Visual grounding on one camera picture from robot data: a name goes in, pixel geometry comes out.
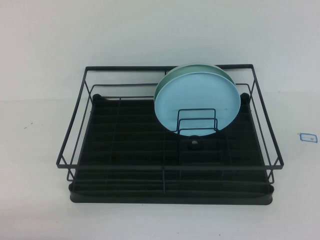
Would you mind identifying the blue outlined rectangle mark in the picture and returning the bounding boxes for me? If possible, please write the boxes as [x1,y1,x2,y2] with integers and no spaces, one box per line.
[298,132,318,143]

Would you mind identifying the green round plate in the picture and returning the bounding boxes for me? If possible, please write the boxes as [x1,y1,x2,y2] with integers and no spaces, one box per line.
[153,63,236,116]

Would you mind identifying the light blue round plate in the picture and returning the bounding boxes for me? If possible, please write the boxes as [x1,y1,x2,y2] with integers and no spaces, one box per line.
[153,71,241,137]

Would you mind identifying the black wire dish rack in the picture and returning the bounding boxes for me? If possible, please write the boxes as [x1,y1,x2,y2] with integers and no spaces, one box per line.
[55,64,285,186]
[67,92,276,208]

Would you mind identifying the black round drain plug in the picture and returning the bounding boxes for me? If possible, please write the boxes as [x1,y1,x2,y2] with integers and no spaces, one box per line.
[187,136,201,151]

